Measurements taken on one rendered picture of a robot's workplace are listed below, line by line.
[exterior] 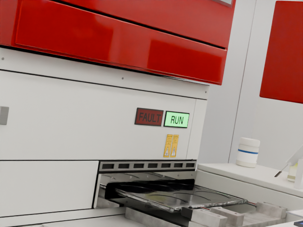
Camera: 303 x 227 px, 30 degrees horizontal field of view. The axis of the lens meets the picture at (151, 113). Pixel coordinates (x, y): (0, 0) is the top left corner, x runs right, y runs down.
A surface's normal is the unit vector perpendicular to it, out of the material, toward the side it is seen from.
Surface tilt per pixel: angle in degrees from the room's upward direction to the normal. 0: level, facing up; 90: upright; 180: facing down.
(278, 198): 90
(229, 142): 90
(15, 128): 90
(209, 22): 90
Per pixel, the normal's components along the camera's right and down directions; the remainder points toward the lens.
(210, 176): -0.63, -0.06
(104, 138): 0.76, 0.16
